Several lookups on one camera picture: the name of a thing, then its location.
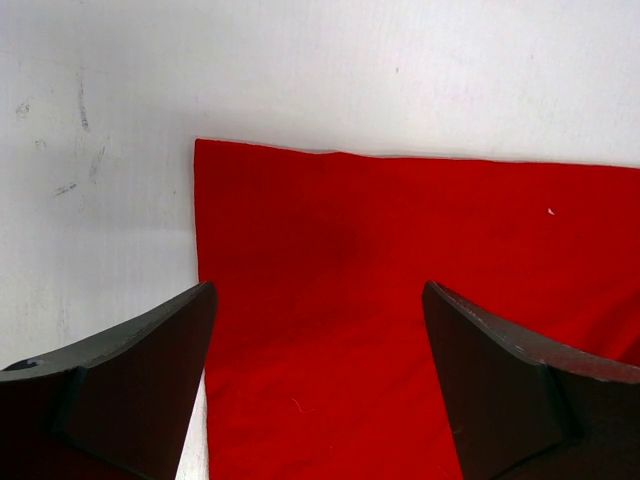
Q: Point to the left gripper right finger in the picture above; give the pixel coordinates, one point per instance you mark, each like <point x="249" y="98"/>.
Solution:
<point x="523" y="406"/>

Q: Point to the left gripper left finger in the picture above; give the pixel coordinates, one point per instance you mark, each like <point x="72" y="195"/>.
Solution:
<point x="115" y="405"/>

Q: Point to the red t shirt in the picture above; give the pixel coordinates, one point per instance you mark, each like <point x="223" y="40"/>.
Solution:
<point x="320" y="366"/>

